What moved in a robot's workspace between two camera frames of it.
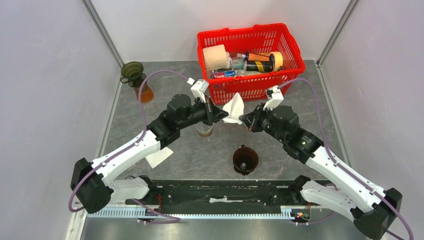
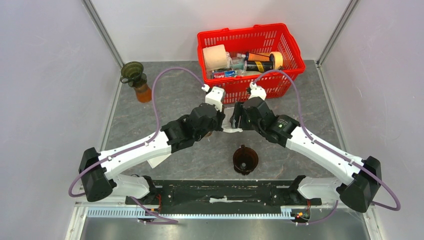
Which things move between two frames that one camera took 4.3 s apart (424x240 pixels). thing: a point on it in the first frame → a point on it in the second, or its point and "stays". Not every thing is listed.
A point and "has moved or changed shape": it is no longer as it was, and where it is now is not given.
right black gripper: x=251 y=119 → x=239 y=110
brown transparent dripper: x=245 y=160 stays
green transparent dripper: x=131 y=73 stays
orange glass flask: x=147 y=93 stays
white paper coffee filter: x=235 y=107 has moved or changed shape
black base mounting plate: x=219 y=197 stays
